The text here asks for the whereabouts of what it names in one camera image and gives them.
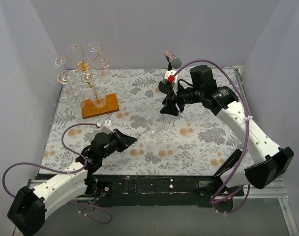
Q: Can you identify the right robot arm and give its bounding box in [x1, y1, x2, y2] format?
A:
[160, 65, 294, 196]

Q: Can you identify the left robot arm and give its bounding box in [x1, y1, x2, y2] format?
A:
[7, 129, 137, 236]

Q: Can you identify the glitter microphone on stand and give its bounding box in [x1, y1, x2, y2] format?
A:
[164, 50, 182, 69]

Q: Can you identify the floral tablecloth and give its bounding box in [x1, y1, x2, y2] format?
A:
[39, 69, 242, 176]

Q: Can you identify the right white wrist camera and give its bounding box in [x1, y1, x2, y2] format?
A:
[168, 71, 179, 94]

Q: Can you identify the gold wire wine glass rack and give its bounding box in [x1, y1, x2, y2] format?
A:
[51, 42, 119, 119]

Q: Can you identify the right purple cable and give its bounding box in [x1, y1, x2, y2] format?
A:
[174, 59, 251, 214]

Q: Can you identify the purple cable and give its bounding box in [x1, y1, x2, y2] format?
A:
[1, 122, 113, 225]
[174, 59, 251, 214]

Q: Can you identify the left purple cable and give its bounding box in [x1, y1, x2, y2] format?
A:
[1, 122, 113, 225]

